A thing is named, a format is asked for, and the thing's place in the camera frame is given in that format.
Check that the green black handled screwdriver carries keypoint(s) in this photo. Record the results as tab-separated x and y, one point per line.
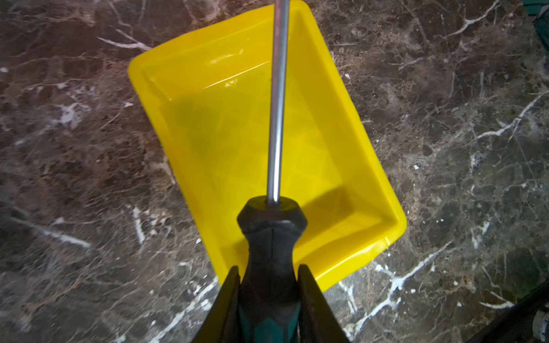
269	301

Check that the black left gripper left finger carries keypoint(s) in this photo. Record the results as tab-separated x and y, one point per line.
222	324

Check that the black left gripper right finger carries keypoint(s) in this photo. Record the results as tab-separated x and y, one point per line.
317	322

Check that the yellow plastic bin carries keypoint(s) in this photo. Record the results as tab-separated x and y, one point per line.
207	95

